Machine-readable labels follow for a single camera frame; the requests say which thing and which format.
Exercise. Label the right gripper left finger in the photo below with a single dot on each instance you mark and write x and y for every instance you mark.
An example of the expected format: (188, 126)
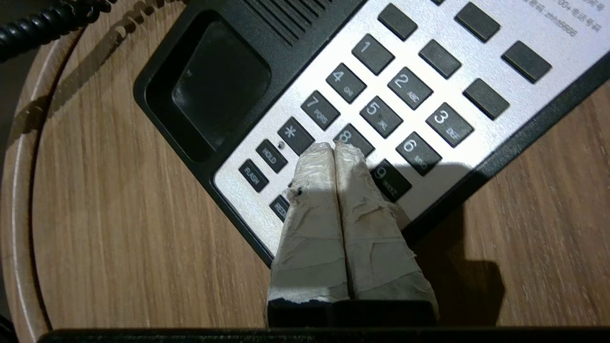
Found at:
(312, 243)

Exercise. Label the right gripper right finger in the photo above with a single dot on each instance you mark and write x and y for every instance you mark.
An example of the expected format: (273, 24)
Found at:
(379, 257)

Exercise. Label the black and silver desk telephone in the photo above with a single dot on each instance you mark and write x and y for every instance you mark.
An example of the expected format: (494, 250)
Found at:
(381, 100)

